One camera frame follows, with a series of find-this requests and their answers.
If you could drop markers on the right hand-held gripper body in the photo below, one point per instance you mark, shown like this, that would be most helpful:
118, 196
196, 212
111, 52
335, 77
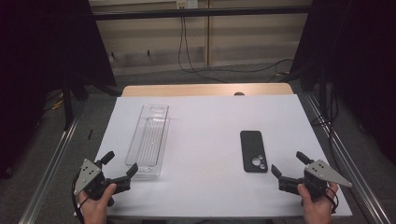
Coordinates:
323, 174

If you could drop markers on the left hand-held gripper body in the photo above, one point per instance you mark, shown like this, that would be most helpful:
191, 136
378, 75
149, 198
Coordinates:
88, 175

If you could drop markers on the black phone case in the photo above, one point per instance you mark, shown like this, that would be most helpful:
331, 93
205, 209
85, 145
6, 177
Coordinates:
251, 146

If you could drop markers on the person's left hand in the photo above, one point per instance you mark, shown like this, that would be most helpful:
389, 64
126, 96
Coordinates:
95, 210

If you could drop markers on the person's right hand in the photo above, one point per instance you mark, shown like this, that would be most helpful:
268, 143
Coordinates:
317, 210

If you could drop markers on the small black floor piece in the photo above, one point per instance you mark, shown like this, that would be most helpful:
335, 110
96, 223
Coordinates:
90, 134

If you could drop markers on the clear plastic tray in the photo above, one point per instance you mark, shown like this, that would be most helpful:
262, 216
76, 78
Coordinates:
149, 140

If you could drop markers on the black metal stand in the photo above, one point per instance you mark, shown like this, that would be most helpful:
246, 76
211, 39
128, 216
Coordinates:
67, 105

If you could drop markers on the white table sheet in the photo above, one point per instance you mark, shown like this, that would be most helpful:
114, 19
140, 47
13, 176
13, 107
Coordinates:
202, 155

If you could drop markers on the black curtain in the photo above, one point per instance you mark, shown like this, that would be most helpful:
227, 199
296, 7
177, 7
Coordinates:
37, 62
364, 62

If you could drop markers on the black horizontal bar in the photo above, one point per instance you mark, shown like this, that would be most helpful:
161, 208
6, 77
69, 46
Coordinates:
202, 12

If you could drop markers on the aluminium floor rail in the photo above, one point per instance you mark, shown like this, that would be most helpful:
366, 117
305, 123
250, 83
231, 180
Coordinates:
46, 180
348, 161

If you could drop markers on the white wall outlet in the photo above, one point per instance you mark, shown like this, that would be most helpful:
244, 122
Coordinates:
186, 3

